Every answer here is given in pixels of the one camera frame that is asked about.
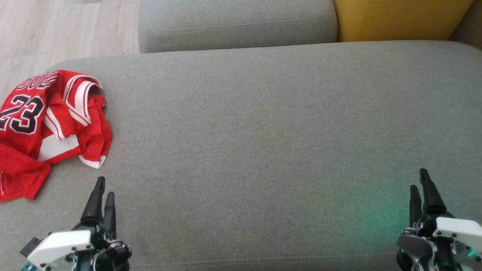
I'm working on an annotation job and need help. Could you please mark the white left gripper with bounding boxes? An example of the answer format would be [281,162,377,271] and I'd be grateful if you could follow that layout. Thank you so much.
[27,177,132,271]

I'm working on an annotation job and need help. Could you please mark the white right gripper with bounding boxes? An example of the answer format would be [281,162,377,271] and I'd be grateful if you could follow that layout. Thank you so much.
[396,168,482,271]

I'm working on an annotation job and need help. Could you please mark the red basketball jersey number 23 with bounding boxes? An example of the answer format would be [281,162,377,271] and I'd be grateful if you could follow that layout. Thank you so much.
[0,70,113,201]

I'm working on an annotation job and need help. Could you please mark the grey fabric sofa seat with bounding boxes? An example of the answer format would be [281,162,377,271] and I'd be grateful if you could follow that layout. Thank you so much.
[0,40,482,271]

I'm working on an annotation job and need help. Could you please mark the yellow cushion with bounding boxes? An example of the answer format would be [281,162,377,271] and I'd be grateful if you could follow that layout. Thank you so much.
[333,0,474,42]

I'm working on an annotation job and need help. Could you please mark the grey sofa back cushion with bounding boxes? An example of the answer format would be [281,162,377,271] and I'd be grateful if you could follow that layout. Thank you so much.
[138,0,338,53]

